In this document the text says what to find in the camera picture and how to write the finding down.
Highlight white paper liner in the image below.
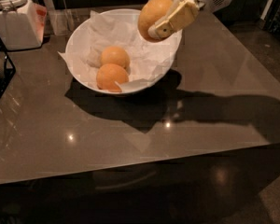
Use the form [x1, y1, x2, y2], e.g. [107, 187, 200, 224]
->
[57, 10, 183, 93]

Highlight clear plastic container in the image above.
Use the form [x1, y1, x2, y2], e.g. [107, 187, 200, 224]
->
[49, 9, 79, 35]

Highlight white bowl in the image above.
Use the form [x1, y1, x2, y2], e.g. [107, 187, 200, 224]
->
[64, 8, 183, 95]

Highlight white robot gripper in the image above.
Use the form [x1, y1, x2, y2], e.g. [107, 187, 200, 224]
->
[148, 0, 232, 40]

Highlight orange fruit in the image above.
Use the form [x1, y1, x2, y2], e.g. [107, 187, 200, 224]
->
[96, 63, 129, 92]
[100, 46, 130, 69]
[137, 0, 173, 42]

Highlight white ceramic canister with lid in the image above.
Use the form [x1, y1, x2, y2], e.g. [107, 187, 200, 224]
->
[0, 0, 47, 50]

